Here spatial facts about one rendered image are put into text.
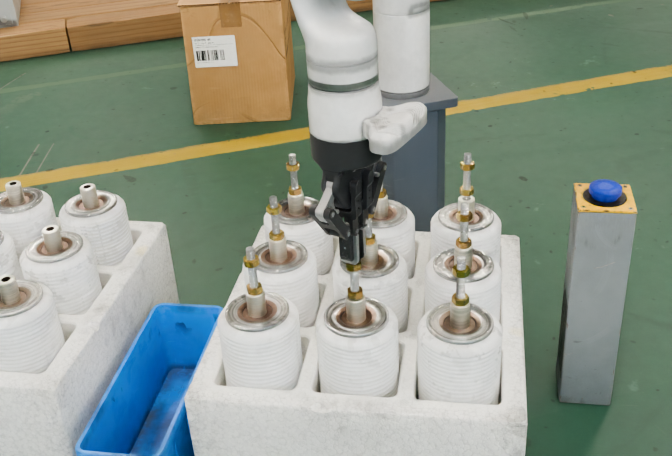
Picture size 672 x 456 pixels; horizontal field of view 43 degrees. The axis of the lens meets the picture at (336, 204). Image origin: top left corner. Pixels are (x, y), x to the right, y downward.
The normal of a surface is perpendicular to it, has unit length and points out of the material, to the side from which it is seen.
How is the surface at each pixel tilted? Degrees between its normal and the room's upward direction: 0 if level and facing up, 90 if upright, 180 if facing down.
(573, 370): 90
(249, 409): 90
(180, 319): 88
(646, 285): 0
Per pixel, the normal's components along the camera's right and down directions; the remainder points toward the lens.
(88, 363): 0.98, 0.04
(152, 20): 0.29, 0.46
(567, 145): -0.05, -0.87
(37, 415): -0.18, 0.50
